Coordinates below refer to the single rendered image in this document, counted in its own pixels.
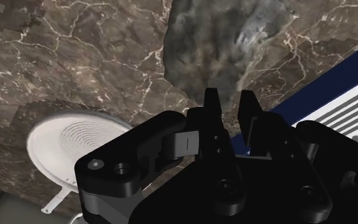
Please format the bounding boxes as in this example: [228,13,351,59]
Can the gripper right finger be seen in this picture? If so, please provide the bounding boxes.
[237,90,358,224]

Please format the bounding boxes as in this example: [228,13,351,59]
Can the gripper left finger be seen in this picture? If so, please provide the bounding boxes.
[74,87,247,224]

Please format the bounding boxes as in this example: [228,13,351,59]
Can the white round skimmer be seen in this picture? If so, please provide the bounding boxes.
[25,109,134,216]

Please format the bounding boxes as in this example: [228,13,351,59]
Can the grey rough lump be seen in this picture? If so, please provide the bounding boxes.
[163,0,299,110]

